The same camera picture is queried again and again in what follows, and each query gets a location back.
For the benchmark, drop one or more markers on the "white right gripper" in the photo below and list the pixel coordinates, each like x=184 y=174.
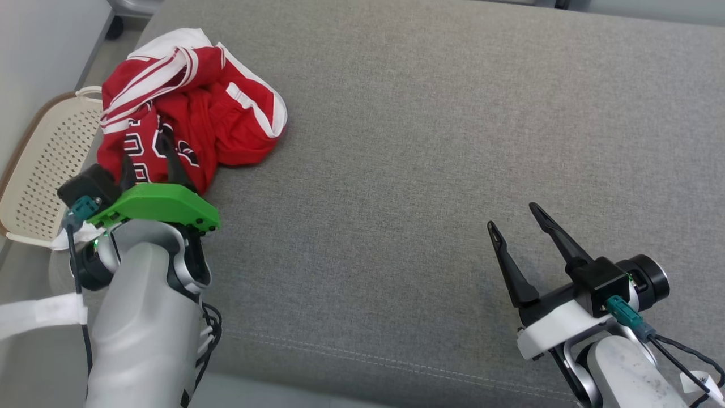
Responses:
x=561 y=331

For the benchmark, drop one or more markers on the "grey fabric sofa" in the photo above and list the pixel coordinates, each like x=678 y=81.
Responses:
x=425 y=170

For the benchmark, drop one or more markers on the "red white number jersey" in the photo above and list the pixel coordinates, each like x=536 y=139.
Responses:
x=141 y=107

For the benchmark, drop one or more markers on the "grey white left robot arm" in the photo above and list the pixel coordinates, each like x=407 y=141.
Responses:
x=141 y=317

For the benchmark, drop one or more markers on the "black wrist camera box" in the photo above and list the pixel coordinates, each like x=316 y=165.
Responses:
x=90 y=184
x=600 y=283

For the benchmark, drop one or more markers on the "red shorts with white stripes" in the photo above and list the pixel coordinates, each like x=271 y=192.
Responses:
x=243 y=130

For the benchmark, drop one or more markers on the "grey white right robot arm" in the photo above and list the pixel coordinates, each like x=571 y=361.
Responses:
x=628 y=374

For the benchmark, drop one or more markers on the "cream perforated laundry basket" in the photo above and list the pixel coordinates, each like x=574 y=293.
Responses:
x=39 y=170

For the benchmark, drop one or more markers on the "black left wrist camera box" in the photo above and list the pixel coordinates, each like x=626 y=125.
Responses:
x=90 y=184

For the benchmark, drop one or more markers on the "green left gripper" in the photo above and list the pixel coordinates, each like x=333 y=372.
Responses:
x=158 y=204

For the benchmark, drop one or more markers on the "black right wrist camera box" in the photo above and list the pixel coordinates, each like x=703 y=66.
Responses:
x=600 y=283

